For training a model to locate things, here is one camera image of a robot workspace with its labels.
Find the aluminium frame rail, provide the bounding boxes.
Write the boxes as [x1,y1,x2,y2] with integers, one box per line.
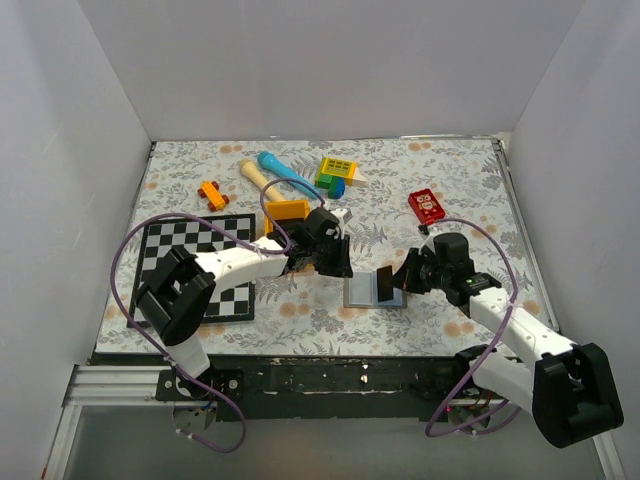
[45,366,625,479]

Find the red owl block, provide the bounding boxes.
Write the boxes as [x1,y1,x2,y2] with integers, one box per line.
[408,189,446,225]

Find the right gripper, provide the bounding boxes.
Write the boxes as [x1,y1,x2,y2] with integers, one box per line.
[386,247,449,295]

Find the black white chessboard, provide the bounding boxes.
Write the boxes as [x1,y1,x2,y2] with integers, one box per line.
[129,218,255,327]

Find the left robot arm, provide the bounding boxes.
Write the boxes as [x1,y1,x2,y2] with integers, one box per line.
[132,207,353,400]

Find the orange toy car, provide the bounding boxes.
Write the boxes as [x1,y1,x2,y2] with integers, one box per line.
[197,181,230,212]

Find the yellow toy bin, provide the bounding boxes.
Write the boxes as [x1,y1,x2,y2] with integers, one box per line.
[264,199,310,234]

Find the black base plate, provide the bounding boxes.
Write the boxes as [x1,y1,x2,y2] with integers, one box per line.
[87,353,516,424]

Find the grey card holder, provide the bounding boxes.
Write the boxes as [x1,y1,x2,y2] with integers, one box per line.
[343,271,407,309]

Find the cream wooden pin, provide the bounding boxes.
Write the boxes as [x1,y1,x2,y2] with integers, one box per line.
[239,158,286,202]

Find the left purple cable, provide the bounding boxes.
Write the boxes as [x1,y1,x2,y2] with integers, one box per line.
[109,177,329,454]

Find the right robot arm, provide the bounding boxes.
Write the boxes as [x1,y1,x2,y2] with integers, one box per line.
[390,232,624,448]

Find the colourful block house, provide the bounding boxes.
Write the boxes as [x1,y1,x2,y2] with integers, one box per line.
[314,157,368,199]

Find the black card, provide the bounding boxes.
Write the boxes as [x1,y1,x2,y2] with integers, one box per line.
[376,265,394,303]

